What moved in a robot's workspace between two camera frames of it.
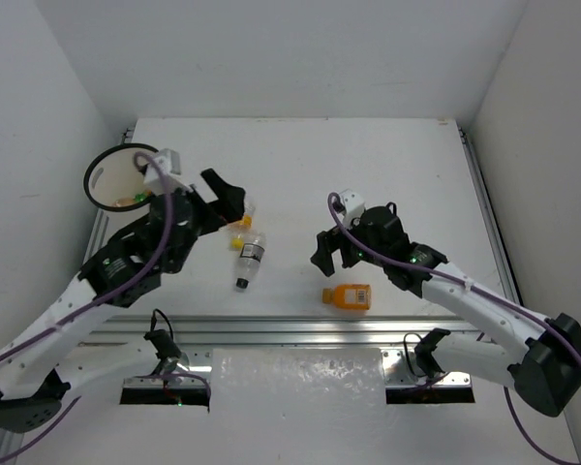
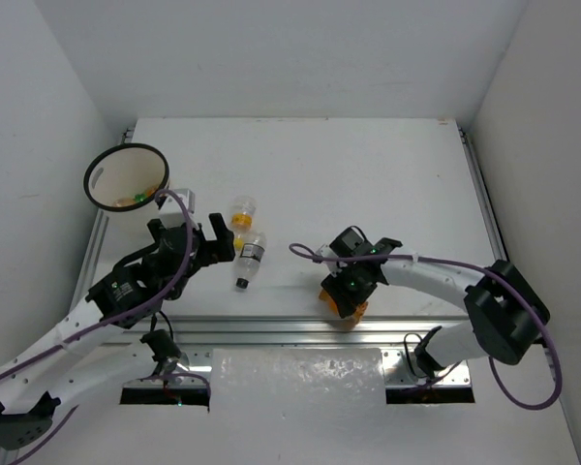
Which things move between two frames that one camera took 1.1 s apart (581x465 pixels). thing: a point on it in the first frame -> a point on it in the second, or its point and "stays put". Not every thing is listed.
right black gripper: (329, 241) -> (335, 286)
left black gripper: (207, 209) -> (205, 249)
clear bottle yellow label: (236, 241) stays put
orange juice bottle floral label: (124, 201) stays put
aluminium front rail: (285, 331) stays put
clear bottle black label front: (251, 254) stays put
